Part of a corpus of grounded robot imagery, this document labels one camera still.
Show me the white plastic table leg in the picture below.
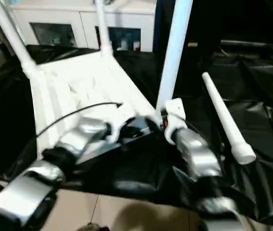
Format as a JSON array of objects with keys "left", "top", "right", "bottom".
[
  {"left": 0, "top": 0, "right": 37, "bottom": 75},
  {"left": 94, "top": 0, "right": 114, "bottom": 57},
  {"left": 201, "top": 72, "right": 257, "bottom": 166},
  {"left": 155, "top": 0, "right": 194, "bottom": 112}
]

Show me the white glass-door cabinet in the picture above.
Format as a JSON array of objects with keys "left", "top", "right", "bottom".
[{"left": 11, "top": 0, "right": 156, "bottom": 52}]

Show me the black work mat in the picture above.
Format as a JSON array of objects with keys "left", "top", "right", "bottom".
[{"left": 0, "top": 41, "right": 273, "bottom": 227}]

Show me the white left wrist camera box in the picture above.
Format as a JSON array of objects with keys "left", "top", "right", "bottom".
[{"left": 104, "top": 109, "right": 138, "bottom": 144}]

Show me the white plastic table top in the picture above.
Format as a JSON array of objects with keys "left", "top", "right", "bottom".
[{"left": 24, "top": 50, "right": 160, "bottom": 160}]

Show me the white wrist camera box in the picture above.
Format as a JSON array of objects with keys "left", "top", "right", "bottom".
[
  {"left": 162, "top": 98, "right": 187, "bottom": 146},
  {"left": 104, "top": 109, "right": 138, "bottom": 144}
]

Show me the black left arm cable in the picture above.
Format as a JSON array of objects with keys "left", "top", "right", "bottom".
[{"left": 35, "top": 102, "right": 124, "bottom": 141}]

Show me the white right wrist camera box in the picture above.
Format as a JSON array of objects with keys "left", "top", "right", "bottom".
[{"left": 162, "top": 98, "right": 187, "bottom": 146}]

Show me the black flat device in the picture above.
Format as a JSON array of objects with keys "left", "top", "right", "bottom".
[{"left": 220, "top": 40, "right": 273, "bottom": 59}]

